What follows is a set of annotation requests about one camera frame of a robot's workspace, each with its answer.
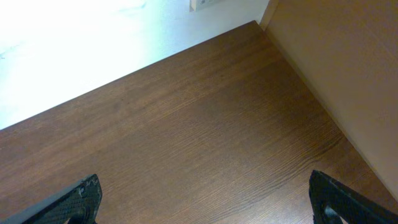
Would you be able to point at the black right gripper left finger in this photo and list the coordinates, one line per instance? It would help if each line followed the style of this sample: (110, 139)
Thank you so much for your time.
(79, 203)

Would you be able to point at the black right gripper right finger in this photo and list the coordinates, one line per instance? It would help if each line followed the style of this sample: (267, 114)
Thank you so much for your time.
(333, 202)

